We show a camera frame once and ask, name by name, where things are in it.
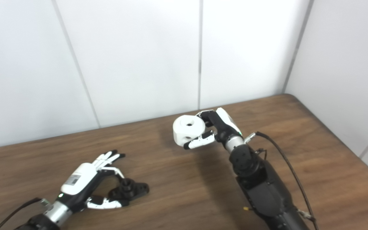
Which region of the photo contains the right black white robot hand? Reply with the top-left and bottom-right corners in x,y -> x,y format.
183,108 -> 243,150

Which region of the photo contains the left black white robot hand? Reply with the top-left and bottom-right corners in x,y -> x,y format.
58,149 -> 130,211

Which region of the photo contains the round white plastic piece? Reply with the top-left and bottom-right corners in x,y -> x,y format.
173,115 -> 205,147

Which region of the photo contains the black flanged holder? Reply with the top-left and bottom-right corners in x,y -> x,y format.
108,178 -> 150,202

